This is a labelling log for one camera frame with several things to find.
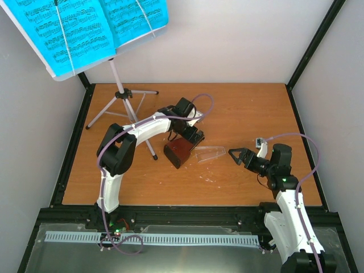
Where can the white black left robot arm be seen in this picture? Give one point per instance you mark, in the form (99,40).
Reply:
(116,152)

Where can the black frame post left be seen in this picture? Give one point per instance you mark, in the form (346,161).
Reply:
(71,142)

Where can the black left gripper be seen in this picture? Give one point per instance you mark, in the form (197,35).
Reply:
(189,136)

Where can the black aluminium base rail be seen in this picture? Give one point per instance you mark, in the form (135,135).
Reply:
(237,218)

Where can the clear plastic metronome cover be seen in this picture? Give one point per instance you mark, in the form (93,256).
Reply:
(207,153)

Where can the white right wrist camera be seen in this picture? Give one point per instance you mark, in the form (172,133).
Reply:
(262,146)

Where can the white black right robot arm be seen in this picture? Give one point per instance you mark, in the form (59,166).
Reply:
(286,219)

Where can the brown wooden metronome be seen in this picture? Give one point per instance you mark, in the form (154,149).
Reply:
(178,151)

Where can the black frame post right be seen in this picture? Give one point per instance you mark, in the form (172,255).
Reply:
(319,35)

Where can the light blue slotted cable duct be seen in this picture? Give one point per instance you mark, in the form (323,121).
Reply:
(155,239)

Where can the blue sheet music book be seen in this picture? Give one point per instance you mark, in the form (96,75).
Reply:
(72,36)

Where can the white tripod music stand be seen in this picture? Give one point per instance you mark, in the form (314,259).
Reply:
(123,94)

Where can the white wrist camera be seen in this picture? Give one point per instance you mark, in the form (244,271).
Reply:
(194,116)
(262,146)

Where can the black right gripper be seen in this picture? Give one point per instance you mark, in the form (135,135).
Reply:
(243,156)

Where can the black frame post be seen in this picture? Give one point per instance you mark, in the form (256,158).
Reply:
(71,142)
(319,35)

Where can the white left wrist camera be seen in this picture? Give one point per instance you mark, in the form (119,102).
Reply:
(194,116)

